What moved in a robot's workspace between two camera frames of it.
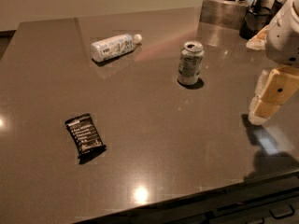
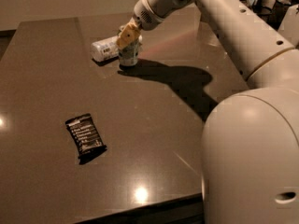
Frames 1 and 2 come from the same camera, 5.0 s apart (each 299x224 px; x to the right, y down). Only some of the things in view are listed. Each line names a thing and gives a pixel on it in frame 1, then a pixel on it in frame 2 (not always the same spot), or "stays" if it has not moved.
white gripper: (284, 41) -> (145, 13)
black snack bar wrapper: (85, 138) stays
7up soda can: (191, 62) -> (128, 55)
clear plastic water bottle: (114, 47) stays
